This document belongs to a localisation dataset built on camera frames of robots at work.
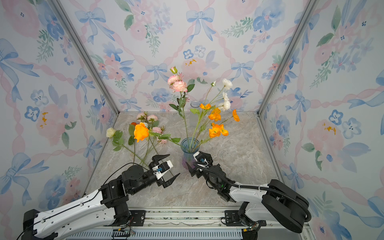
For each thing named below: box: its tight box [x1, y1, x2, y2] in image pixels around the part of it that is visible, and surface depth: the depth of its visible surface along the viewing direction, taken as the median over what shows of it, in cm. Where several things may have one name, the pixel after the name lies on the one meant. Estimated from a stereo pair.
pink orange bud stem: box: [195, 109, 240, 148], surface depth 65 cm
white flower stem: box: [189, 78, 233, 148], surface depth 73 cm
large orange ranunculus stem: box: [134, 122, 182, 147], surface depth 59 cm
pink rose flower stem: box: [167, 67, 195, 142], surface depth 72 cm
